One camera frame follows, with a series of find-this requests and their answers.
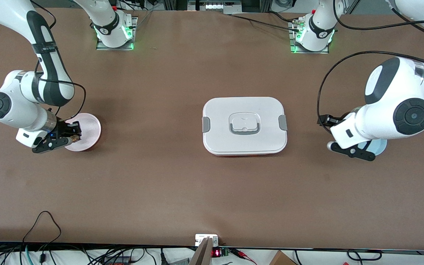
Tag pink round plate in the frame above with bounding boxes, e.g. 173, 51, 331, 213
64, 113, 102, 152

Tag light blue round plate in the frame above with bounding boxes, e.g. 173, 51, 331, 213
357, 138, 388, 157

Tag white lunch box gray latches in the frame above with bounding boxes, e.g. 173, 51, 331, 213
202, 97, 288, 156

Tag brown cardboard box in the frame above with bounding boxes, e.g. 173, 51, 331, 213
268, 250, 298, 265

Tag red alligator clip leads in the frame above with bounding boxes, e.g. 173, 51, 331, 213
232, 248, 257, 265

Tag white lit control unit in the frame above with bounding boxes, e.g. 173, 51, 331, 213
187, 0, 243, 15

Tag aluminium profile bar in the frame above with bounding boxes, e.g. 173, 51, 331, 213
189, 237, 212, 265

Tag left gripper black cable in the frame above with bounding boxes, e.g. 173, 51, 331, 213
317, 0, 424, 127

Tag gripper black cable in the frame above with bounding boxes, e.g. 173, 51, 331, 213
32, 0, 86, 121
317, 0, 424, 127

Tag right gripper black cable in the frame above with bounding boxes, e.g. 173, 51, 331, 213
32, 0, 86, 121

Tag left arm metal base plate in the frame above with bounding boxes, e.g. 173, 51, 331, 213
289, 21, 329, 54

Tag black looped cable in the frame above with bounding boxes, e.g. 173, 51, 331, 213
22, 211, 62, 258

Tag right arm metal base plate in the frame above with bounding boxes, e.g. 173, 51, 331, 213
96, 17, 138, 51

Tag short black table cable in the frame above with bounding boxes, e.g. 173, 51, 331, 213
267, 10, 306, 25

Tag long black table cable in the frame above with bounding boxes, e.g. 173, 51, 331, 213
230, 14, 301, 32

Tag black flat loop cable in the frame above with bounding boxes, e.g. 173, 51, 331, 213
346, 250, 382, 262

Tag white metal bracket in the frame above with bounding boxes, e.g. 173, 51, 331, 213
195, 234, 219, 247

